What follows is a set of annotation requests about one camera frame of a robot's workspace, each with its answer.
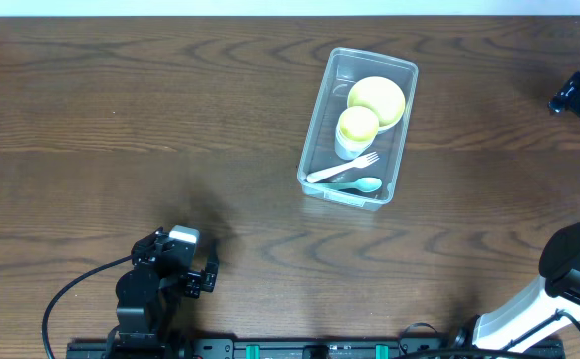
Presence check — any grey plastic cup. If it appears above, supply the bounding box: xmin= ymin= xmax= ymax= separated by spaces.
xmin=334 ymin=133 xmax=374 ymax=161

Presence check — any mint green plastic spoon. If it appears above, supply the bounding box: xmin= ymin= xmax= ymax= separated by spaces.
xmin=317 ymin=177 xmax=383 ymax=193

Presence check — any clear plastic storage container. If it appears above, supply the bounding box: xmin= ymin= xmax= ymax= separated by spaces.
xmin=297 ymin=47 xmax=419 ymax=211

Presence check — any white plastic fork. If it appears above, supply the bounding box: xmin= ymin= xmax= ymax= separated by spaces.
xmin=306 ymin=152 xmax=379 ymax=183

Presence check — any yellow plastic cup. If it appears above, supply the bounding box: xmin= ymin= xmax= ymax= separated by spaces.
xmin=338 ymin=106 xmax=379 ymax=143

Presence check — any yellow plastic bowl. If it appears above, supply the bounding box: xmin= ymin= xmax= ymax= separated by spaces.
xmin=347 ymin=76 xmax=406 ymax=126

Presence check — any white plastic cup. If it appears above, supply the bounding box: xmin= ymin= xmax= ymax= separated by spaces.
xmin=334 ymin=126 xmax=375 ymax=153

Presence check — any white plastic bowl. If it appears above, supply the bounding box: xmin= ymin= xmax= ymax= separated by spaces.
xmin=377 ymin=120 xmax=400 ymax=135

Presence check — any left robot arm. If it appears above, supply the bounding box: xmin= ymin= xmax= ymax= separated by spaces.
xmin=116 ymin=236 xmax=220 ymax=352

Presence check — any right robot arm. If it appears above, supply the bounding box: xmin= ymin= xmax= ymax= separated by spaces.
xmin=454 ymin=71 xmax=580 ymax=354

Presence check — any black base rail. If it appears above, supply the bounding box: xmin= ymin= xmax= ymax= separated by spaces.
xmin=65 ymin=336 xmax=566 ymax=359

